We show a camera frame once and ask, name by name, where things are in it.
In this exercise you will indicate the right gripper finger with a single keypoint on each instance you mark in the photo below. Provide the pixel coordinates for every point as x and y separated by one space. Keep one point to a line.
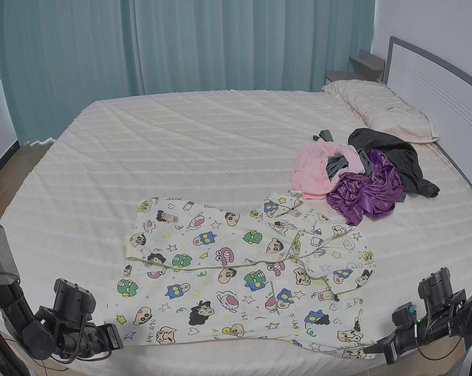
376 350

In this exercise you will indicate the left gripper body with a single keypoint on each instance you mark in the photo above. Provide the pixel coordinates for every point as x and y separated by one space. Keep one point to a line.
100 341

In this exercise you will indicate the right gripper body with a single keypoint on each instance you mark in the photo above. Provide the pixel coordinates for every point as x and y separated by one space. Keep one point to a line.
404 345

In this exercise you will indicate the white printed pyjama top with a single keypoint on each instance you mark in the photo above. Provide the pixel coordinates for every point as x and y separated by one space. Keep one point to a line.
239 288

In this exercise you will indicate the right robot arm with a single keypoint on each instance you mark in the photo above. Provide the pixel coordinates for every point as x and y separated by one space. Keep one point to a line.
455 319

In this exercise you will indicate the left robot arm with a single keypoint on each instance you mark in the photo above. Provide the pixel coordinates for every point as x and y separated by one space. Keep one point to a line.
36 335

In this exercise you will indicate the bed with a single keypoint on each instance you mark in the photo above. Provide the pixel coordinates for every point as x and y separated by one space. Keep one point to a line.
181 139

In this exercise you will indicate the purple satin garment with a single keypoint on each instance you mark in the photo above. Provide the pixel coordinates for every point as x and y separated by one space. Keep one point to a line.
369 194

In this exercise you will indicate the grey garment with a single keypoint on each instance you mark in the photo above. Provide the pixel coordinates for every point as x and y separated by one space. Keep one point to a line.
337 167

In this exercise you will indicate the black garment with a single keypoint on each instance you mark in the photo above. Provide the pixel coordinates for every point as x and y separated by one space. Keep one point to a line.
400 155

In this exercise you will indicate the pink garment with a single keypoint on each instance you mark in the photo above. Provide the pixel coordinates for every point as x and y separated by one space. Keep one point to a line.
312 170

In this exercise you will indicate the pale pink pillow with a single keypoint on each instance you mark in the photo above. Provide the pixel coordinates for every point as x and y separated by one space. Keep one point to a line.
384 112

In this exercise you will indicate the grey bedside table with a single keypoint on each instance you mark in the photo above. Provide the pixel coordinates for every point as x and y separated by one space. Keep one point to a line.
367 63

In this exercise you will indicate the blue-green curtain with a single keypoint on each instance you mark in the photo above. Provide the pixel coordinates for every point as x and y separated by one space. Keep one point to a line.
251 33
63 53

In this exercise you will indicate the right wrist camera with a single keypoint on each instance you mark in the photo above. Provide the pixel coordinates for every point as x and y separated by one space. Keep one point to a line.
402 315

